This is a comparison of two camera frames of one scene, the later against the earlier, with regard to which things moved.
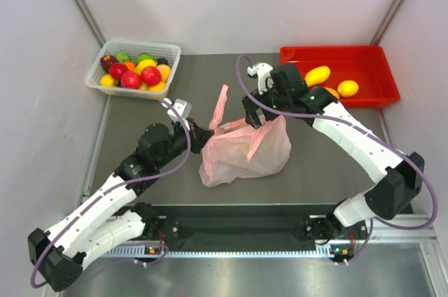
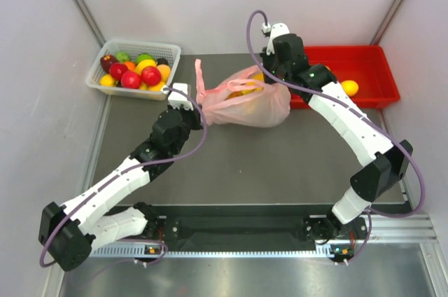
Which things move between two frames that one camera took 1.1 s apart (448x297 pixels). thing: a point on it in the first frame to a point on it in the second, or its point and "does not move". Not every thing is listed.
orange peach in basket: (165, 71) does not move
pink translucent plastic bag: (238, 150) to (245, 98)
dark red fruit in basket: (106, 60) does not move
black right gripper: (251, 118) to (266, 59)
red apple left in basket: (116, 69) does not move
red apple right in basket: (150, 76) does not move
